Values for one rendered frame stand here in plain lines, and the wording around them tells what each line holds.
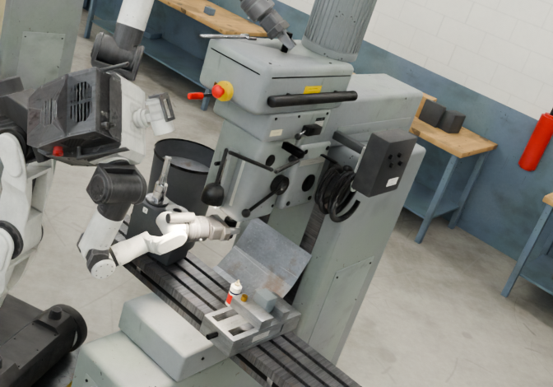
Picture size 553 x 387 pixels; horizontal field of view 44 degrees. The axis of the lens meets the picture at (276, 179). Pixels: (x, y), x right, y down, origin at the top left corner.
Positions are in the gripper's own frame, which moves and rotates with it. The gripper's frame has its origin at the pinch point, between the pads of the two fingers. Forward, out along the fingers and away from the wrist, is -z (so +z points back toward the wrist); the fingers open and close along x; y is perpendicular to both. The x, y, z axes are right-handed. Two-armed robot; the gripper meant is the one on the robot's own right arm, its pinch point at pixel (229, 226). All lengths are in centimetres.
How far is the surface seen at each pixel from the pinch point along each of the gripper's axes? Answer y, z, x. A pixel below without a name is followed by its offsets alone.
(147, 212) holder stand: 11.8, 15.3, 30.3
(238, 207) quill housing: -14.0, 6.7, -9.8
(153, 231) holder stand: 17.7, 13.4, 26.0
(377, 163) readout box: -41, -28, -29
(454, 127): 27, -342, 173
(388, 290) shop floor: 122, -231, 89
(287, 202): -14.6, -14.9, -8.7
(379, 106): -49, -56, 4
